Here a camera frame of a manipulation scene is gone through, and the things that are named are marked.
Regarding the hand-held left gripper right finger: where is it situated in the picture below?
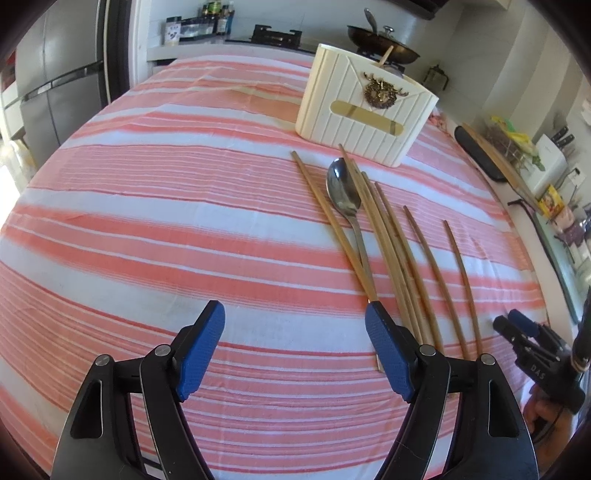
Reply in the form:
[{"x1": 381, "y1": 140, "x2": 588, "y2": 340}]
[{"x1": 365, "y1": 301, "x2": 540, "y2": 480}]

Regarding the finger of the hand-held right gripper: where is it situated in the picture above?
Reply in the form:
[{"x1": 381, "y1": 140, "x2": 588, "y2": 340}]
[
  {"x1": 492, "y1": 315, "x2": 533, "y2": 357},
  {"x1": 509, "y1": 309, "x2": 541, "y2": 340}
]

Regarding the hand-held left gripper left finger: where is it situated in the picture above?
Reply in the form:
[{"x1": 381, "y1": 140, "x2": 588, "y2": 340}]
[{"x1": 52, "y1": 300, "x2": 227, "y2": 480}]

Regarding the metal spoon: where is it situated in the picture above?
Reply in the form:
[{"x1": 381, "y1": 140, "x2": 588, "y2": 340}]
[{"x1": 326, "y1": 158, "x2": 385, "y2": 374}]

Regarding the cream ribbed utensil holder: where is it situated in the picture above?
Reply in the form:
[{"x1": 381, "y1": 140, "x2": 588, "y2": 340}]
[{"x1": 295, "y1": 44, "x2": 439, "y2": 167}]

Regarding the person's right hand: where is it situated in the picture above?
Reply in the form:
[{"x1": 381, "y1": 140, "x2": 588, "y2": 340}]
[{"x1": 524, "y1": 385, "x2": 578, "y2": 445}]

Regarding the yellow snack packet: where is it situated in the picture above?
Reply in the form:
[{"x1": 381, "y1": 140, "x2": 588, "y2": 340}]
[{"x1": 538, "y1": 185, "x2": 565, "y2": 218}]

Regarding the pink striped tablecloth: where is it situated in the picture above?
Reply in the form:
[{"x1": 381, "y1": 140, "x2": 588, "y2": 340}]
[{"x1": 0, "y1": 53, "x2": 555, "y2": 480}]

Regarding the long wooden board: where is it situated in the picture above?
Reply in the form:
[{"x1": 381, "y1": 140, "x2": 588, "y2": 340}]
[{"x1": 463, "y1": 123, "x2": 542, "y2": 212}]

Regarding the white knife block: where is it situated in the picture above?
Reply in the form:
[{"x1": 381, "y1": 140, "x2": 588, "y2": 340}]
[{"x1": 524, "y1": 127, "x2": 576, "y2": 195}]

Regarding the black oblong tray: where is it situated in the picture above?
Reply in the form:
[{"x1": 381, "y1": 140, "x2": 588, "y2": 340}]
[{"x1": 455, "y1": 124, "x2": 509, "y2": 184}]

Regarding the black metal stand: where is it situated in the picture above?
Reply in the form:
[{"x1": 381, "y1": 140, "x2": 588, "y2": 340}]
[{"x1": 424, "y1": 65, "x2": 450, "y2": 91}]

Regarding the dark wok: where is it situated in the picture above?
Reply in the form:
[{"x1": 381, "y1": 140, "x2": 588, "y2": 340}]
[{"x1": 347, "y1": 23, "x2": 421, "y2": 64}]

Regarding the grey refrigerator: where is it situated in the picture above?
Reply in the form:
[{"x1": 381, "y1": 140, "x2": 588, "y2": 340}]
[{"x1": 0, "y1": 0, "x2": 112, "y2": 153}]

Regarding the black gas stove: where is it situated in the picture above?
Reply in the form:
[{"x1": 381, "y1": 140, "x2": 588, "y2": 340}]
[{"x1": 226, "y1": 25, "x2": 319, "y2": 52}]

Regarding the wire dish rack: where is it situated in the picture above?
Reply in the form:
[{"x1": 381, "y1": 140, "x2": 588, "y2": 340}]
[{"x1": 482, "y1": 115, "x2": 542, "y2": 169}]

